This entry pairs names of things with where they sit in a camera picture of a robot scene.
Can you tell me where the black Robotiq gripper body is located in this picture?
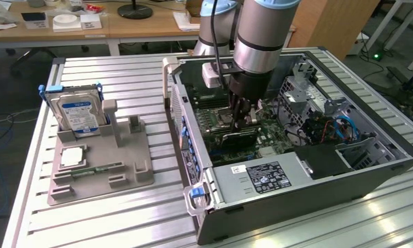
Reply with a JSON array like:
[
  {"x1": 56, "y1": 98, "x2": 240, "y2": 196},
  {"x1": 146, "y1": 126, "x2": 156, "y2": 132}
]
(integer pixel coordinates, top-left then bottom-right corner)
[{"x1": 228, "y1": 71, "x2": 272, "y2": 102}]

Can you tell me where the Nvidia graphics card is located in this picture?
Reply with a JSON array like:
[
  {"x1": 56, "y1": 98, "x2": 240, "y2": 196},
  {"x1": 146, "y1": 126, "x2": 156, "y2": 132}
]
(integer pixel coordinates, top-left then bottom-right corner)
[{"x1": 220, "y1": 126, "x2": 259, "y2": 150}]

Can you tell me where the metal socket cover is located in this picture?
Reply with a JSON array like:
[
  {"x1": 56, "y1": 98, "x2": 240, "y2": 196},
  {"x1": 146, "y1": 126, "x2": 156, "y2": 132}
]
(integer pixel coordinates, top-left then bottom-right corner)
[{"x1": 256, "y1": 99, "x2": 266, "y2": 122}]

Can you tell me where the CPU socket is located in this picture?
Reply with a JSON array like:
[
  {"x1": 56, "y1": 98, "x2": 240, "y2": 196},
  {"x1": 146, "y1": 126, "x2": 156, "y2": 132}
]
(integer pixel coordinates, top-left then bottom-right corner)
[{"x1": 216, "y1": 105, "x2": 236, "y2": 127}]

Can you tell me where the dark labelled RAM stick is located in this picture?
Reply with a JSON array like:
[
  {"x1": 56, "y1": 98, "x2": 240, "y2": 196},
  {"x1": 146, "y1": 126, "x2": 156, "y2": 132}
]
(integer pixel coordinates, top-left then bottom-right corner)
[{"x1": 208, "y1": 123, "x2": 262, "y2": 140}]

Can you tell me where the green motherboard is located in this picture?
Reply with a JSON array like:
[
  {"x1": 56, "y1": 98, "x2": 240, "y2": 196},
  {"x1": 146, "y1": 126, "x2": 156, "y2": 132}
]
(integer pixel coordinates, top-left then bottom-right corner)
[{"x1": 186, "y1": 85, "x2": 298, "y2": 167}]

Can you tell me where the metal disk bay cage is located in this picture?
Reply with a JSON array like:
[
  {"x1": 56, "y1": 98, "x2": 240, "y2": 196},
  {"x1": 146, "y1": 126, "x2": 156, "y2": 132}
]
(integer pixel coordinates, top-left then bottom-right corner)
[{"x1": 279, "y1": 55, "x2": 352, "y2": 125}]

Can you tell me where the black power connector bundle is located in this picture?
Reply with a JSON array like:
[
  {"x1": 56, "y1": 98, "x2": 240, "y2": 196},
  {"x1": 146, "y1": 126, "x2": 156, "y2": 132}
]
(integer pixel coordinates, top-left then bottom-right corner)
[{"x1": 302, "y1": 117, "x2": 327, "y2": 144}]

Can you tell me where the grey power supply unit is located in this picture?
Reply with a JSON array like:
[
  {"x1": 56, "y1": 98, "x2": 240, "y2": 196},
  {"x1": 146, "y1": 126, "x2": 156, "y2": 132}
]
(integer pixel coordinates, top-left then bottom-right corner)
[{"x1": 212, "y1": 152, "x2": 314, "y2": 204}]

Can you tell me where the white paper stack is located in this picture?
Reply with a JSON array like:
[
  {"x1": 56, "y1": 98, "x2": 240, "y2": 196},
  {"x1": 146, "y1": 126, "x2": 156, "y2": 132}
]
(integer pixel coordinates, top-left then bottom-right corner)
[{"x1": 174, "y1": 11, "x2": 203, "y2": 32}]

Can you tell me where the brown cardboard box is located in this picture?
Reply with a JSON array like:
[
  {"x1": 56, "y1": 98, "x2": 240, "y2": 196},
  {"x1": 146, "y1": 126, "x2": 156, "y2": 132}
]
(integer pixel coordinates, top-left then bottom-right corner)
[{"x1": 186, "y1": 0, "x2": 204, "y2": 24}]

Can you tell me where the wooden cabinet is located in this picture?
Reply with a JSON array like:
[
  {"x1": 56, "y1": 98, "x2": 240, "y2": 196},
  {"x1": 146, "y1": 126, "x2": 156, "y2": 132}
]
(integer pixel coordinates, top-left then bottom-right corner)
[{"x1": 288, "y1": 0, "x2": 382, "y2": 60}]

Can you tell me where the wooden desk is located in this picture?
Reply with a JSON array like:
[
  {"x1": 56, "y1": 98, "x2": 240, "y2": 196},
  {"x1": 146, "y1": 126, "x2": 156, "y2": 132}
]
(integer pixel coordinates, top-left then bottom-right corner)
[{"x1": 0, "y1": 0, "x2": 298, "y2": 50}]

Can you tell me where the open black PC case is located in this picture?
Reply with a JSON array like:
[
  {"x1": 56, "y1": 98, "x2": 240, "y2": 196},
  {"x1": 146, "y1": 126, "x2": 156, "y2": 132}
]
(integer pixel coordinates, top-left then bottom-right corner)
[{"x1": 162, "y1": 50, "x2": 413, "y2": 246}]

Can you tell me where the grey parts rack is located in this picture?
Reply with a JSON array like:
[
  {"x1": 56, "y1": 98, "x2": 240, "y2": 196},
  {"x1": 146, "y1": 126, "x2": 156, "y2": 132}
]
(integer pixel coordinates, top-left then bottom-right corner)
[{"x1": 47, "y1": 99, "x2": 156, "y2": 207}]

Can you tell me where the black round lamp base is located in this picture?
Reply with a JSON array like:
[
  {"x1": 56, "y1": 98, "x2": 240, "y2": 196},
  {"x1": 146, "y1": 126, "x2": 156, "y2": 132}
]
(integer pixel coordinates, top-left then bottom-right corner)
[{"x1": 118, "y1": 0, "x2": 155, "y2": 19}]

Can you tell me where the hard disk in blue caddy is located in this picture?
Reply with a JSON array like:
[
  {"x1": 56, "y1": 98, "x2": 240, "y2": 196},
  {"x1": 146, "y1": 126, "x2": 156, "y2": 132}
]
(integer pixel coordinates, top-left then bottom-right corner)
[{"x1": 38, "y1": 82, "x2": 107, "y2": 138}]

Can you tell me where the green RAM stick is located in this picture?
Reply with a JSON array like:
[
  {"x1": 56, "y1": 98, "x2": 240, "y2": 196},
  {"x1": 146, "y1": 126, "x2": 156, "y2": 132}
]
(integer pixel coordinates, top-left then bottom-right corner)
[{"x1": 71, "y1": 165, "x2": 111, "y2": 179}]

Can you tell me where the silver CPU chip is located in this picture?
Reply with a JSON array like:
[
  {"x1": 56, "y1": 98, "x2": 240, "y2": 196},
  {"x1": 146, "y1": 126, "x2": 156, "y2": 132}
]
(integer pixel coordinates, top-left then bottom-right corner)
[{"x1": 60, "y1": 149, "x2": 84, "y2": 168}]

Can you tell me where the plain white labelled box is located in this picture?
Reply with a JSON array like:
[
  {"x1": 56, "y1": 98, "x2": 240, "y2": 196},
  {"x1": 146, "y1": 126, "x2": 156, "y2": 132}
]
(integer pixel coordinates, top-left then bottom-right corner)
[{"x1": 79, "y1": 14, "x2": 104, "y2": 30}]

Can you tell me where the black office chair base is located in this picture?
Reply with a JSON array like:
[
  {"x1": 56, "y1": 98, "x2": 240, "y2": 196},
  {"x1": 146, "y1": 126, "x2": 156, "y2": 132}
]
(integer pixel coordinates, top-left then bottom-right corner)
[{"x1": 7, "y1": 46, "x2": 91, "y2": 75}]

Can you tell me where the white box with dark top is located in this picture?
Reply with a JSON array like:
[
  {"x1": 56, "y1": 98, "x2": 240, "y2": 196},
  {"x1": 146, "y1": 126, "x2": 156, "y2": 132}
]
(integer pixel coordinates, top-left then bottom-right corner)
[{"x1": 22, "y1": 12, "x2": 50, "y2": 29}]

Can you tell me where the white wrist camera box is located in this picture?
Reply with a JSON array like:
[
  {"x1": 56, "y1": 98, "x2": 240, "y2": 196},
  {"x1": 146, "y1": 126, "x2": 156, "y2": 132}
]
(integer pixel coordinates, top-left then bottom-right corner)
[{"x1": 202, "y1": 63, "x2": 231, "y2": 88}]

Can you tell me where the red wire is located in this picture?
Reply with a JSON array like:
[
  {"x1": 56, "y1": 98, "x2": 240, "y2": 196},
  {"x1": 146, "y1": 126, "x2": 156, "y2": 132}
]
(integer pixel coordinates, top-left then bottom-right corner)
[{"x1": 323, "y1": 121, "x2": 335, "y2": 143}]

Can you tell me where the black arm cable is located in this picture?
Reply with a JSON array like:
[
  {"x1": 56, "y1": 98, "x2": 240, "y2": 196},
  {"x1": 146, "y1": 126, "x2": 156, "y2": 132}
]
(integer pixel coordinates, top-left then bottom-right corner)
[{"x1": 210, "y1": 0, "x2": 228, "y2": 86}]

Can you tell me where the blue wire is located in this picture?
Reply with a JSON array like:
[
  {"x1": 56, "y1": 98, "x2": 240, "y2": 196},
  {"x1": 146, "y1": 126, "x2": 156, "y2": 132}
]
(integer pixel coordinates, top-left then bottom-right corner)
[{"x1": 332, "y1": 116, "x2": 362, "y2": 142}]

